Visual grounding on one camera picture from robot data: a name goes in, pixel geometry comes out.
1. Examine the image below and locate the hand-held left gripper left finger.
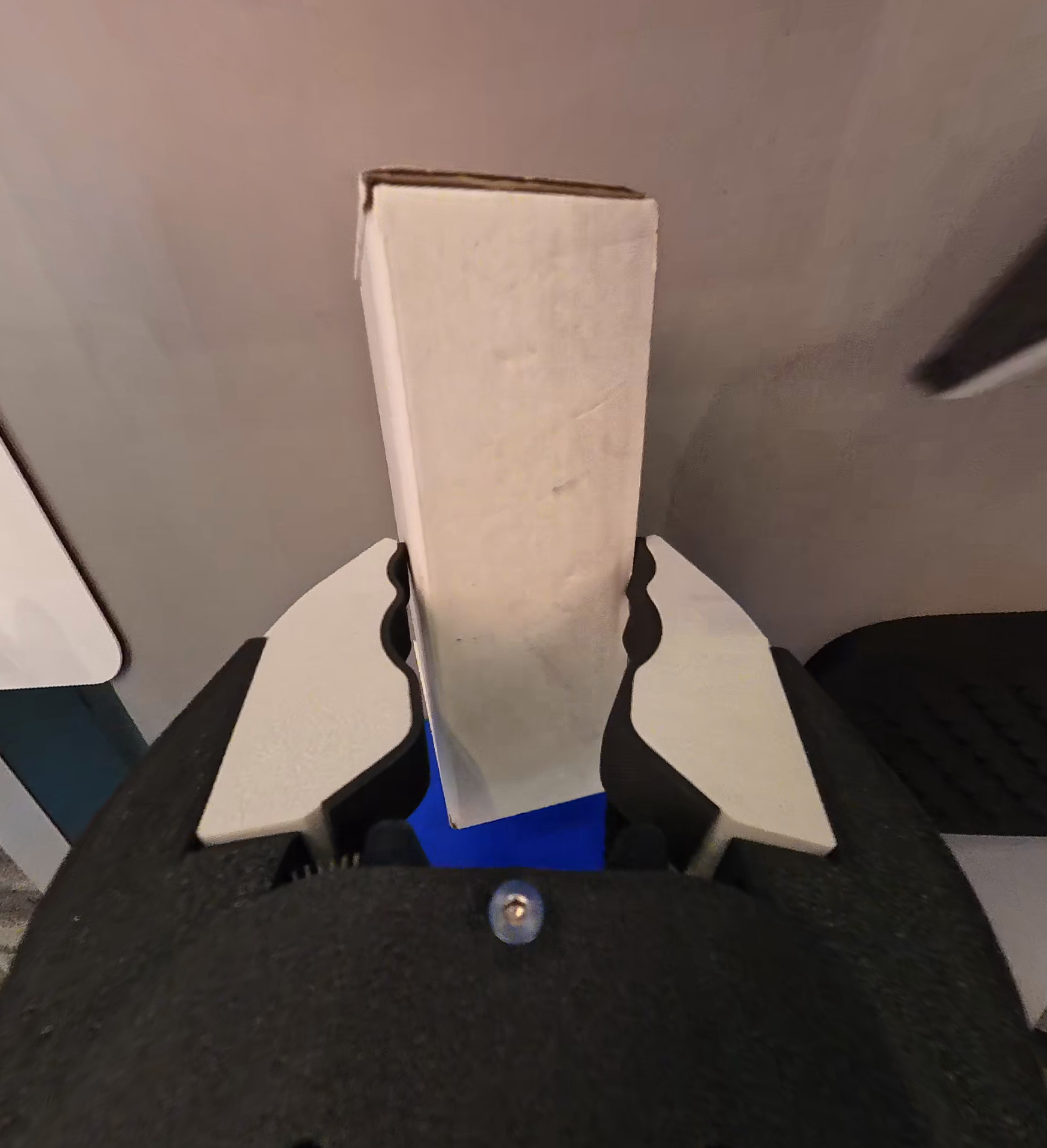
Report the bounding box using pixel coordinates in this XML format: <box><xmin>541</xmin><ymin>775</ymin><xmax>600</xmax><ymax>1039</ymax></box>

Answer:
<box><xmin>196</xmin><ymin>536</ymin><xmax>428</xmax><ymax>848</ymax></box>

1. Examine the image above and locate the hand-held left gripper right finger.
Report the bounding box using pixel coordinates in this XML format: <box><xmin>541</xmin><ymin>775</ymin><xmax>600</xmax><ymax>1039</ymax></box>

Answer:
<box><xmin>599</xmin><ymin>535</ymin><xmax>838</xmax><ymax>875</ymax></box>

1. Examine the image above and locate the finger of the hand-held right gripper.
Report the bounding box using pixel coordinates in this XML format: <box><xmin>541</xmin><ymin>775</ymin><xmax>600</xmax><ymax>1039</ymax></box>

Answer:
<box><xmin>913</xmin><ymin>179</ymin><xmax>1047</xmax><ymax>400</ymax></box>

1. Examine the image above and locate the blue plastic bin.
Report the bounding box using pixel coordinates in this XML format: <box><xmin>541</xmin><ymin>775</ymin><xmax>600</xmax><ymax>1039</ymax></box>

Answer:
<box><xmin>405</xmin><ymin>717</ymin><xmax>611</xmax><ymax>873</ymax></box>

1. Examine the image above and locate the white cardboard box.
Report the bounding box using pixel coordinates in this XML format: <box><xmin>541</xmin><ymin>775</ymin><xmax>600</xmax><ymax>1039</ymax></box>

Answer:
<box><xmin>355</xmin><ymin>169</ymin><xmax>661</xmax><ymax>831</ymax></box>

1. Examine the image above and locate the dark rectangular table panel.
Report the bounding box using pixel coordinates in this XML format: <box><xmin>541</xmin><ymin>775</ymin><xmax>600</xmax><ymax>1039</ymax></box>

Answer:
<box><xmin>0</xmin><ymin>686</ymin><xmax>149</xmax><ymax>846</ymax></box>

